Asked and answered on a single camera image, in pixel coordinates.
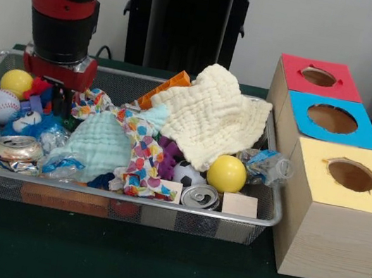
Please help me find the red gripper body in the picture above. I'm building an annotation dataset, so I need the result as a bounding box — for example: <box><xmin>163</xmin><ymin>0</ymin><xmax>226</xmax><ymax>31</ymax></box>
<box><xmin>19</xmin><ymin>44</ymin><xmax>101</xmax><ymax>96</ymax></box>

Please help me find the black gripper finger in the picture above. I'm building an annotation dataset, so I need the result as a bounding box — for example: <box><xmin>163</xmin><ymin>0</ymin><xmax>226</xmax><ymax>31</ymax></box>
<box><xmin>60</xmin><ymin>87</ymin><xmax>76</xmax><ymax>120</ymax></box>
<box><xmin>49</xmin><ymin>84</ymin><xmax>66</xmax><ymax>115</ymax></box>

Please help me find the mint green cloth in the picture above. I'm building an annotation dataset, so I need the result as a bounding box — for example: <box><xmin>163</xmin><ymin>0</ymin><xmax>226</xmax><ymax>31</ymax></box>
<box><xmin>44</xmin><ymin>87</ymin><xmax>173</xmax><ymax>196</ymax></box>

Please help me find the cream yellow cloth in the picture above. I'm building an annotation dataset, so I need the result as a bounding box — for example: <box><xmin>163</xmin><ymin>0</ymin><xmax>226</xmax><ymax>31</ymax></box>
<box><xmin>140</xmin><ymin>53</ymin><xmax>279</xmax><ymax>182</ymax></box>

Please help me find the metal mesh bin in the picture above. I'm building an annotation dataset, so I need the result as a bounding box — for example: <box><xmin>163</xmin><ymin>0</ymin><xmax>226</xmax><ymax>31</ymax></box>
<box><xmin>0</xmin><ymin>47</ymin><xmax>304</xmax><ymax>251</ymax></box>

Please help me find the blue puffer ball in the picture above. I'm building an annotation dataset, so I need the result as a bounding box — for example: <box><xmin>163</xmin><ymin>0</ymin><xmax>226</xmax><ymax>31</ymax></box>
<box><xmin>0</xmin><ymin>105</ymin><xmax>73</xmax><ymax>149</ymax></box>

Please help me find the white baseball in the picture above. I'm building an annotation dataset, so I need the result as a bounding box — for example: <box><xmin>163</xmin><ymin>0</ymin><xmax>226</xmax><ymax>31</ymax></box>
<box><xmin>0</xmin><ymin>89</ymin><xmax>23</xmax><ymax>128</ymax></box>

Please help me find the plain wooden cube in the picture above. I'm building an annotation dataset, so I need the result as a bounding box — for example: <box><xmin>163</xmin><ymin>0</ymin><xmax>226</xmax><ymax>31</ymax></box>
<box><xmin>216</xmin><ymin>191</ymin><xmax>261</xmax><ymax>246</ymax></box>
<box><xmin>139</xmin><ymin>177</ymin><xmax>184</xmax><ymax>231</ymax></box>

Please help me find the small soccer ball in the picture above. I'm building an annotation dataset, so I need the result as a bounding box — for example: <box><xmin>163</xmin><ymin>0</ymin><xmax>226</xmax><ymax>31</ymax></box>
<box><xmin>170</xmin><ymin>158</ymin><xmax>210</xmax><ymax>190</ymax></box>

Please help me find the yellow smiley ball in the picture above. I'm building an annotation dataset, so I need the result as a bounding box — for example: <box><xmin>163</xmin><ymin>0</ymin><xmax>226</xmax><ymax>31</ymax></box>
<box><xmin>204</xmin><ymin>152</ymin><xmax>251</xmax><ymax>197</ymax></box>

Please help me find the dark green table cloth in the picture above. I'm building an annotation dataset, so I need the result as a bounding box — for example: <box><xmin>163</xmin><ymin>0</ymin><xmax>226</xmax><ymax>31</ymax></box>
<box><xmin>0</xmin><ymin>40</ymin><xmax>372</xmax><ymax>278</ymax></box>

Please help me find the black cable loop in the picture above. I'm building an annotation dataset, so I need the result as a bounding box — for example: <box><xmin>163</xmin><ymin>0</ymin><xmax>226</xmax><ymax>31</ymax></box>
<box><xmin>94</xmin><ymin>44</ymin><xmax>113</xmax><ymax>60</ymax></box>

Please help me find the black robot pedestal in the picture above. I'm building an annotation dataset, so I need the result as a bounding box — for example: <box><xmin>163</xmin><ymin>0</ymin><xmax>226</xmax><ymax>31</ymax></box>
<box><xmin>108</xmin><ymin>0</ymin><xmax>269</xmax><ymax>86</ymax></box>

